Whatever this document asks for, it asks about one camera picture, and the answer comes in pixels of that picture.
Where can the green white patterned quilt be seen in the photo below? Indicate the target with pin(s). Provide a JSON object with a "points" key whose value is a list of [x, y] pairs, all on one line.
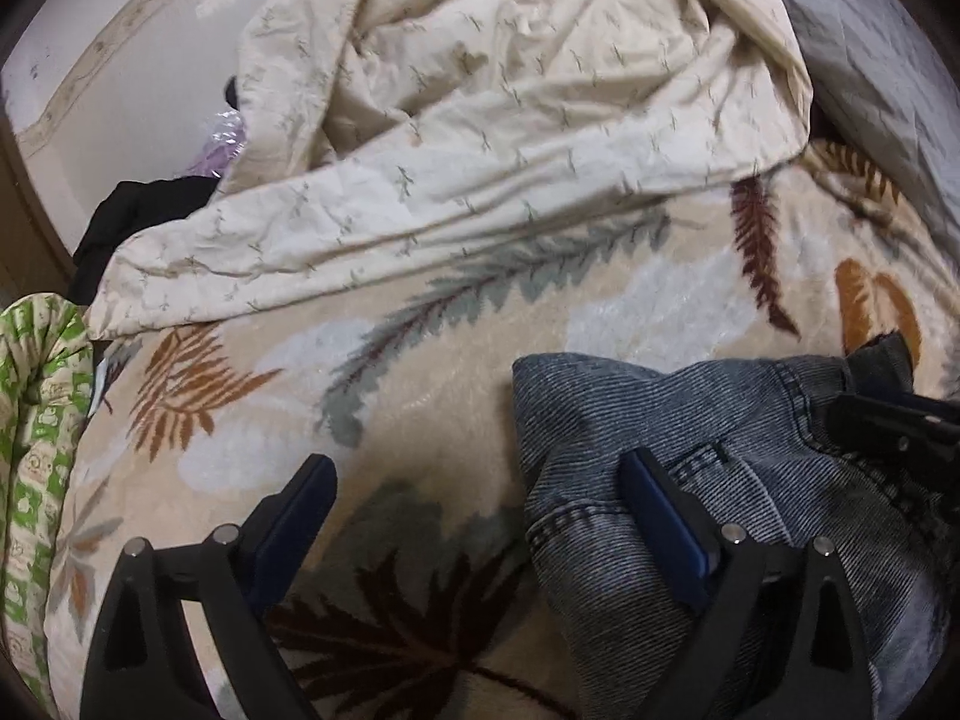
{"points": [[47, 375]]}

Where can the leaf pattern fleece blanket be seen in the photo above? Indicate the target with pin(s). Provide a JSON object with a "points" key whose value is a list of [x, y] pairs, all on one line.
{"points": [[419, 597]]}

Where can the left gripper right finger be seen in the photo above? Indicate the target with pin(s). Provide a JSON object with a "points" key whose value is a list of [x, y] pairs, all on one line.
{"points": [[776, 633]]}

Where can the cream patterned duvet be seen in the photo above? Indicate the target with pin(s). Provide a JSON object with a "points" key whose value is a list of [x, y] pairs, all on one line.
{"points": [[388, 136]]}

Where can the black garment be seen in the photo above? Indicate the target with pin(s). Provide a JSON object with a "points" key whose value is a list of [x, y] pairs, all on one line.
{"points": [[130, 208]]}

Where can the grey quilted pillow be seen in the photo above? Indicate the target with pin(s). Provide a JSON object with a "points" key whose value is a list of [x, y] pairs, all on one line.
{"points": [[883, 84]]}

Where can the purple plastic bag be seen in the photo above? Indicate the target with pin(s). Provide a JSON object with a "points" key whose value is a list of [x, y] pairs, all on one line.
{"points": [[222, 146]]}

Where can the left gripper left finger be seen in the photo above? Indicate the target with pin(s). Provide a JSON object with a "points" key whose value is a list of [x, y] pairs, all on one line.
{"points": [[142, 663]]}

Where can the wooden door frame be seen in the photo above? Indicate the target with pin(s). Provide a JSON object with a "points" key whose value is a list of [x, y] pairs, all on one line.
{"points": [[34, 260]]}

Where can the blue denim pants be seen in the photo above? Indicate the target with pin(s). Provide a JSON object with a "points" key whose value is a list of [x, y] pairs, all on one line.
{"points": [[748, 438]]}

